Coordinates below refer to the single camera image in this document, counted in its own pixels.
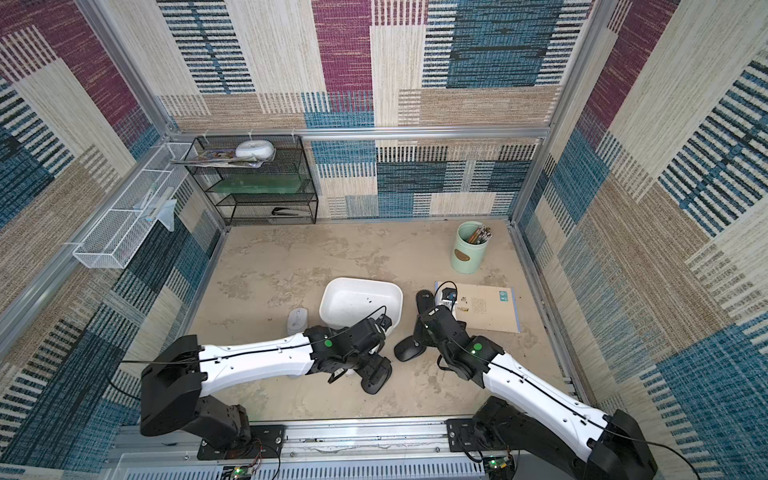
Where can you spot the white mouse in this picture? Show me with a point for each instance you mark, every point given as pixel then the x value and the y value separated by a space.
pixel 297 321

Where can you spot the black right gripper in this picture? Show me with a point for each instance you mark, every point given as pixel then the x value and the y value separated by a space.
pixel 433 313

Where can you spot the magazine on top shelf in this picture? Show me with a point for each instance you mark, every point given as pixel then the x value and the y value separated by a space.
pixel 223 159

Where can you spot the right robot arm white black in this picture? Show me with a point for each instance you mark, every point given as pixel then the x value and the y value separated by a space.
pixel 525 412

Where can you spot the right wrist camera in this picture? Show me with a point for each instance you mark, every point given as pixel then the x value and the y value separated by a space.
pixel 448 296

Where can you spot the bundle of pencils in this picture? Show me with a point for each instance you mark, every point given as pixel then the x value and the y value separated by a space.
pixel 480 236

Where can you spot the green folder on shelf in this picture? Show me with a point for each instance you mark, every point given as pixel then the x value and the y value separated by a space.
pixel 261 184

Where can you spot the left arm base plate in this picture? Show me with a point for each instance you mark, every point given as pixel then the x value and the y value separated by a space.
pixel 266 440

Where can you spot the mint green pencil cup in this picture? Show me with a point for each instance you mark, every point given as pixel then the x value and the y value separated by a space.
pixel 467 258

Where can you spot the black wire shelf rack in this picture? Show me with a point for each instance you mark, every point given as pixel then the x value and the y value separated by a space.
pixel 255 209

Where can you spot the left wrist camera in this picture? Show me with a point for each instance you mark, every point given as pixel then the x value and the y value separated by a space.
pixel 383 323

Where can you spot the black ribbed Lecoo mouse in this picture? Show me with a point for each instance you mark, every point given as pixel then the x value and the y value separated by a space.
pixel 408 349

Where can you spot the beige notebook blue spine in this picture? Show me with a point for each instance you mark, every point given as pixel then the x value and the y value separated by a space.
pixel 483 307

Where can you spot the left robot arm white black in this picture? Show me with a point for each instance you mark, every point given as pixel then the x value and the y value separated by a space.
pixel 178 387

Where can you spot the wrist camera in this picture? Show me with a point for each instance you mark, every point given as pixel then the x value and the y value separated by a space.
pixel 448 296
pixel 383 323

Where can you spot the white wire wall basket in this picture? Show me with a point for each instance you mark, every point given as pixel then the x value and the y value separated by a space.
pixel 146 200

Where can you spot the white plastic storage box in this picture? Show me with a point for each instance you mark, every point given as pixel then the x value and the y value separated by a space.
pixel 347 300

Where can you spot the white round device on shelf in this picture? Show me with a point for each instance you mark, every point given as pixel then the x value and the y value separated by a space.
pixel 256 150

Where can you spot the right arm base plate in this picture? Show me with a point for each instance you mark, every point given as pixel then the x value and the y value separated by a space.
pixel 465 434

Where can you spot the black stapler bottom shelf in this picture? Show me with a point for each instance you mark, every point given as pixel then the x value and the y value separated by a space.
pixel 290 212

